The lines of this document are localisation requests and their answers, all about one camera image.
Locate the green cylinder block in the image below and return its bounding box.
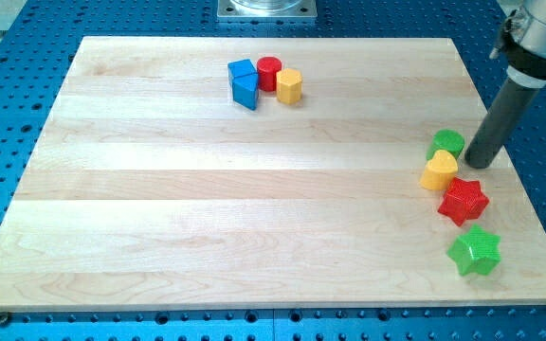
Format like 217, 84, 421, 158
426, 129, 464, 160

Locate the green star block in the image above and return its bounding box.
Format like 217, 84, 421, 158
446, 224, 501, 276

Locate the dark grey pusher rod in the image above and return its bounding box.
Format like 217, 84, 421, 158
464, 77, 546, 169

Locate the red star block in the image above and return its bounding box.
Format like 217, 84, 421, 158
438, 177, 489, 226

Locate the blue cube block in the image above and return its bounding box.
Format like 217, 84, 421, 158
227, 59, 257, 84

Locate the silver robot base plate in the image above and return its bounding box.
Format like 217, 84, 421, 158
217, 0, 318, 19

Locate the red cylinder block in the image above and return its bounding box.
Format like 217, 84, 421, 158
257, 56, 282, 92

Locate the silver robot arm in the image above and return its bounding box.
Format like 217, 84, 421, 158
489, 0, 546, 88

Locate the yellow hexagon block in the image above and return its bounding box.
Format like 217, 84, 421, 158
276, 68, 302, 105

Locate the light wooden board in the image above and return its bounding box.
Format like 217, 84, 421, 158
0, 36, 546, 313

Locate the yellow heart block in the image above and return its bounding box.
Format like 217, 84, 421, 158
419, 150, 458, 190

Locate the blue triangle block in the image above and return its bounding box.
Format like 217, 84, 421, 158
231, 74, 259, 111

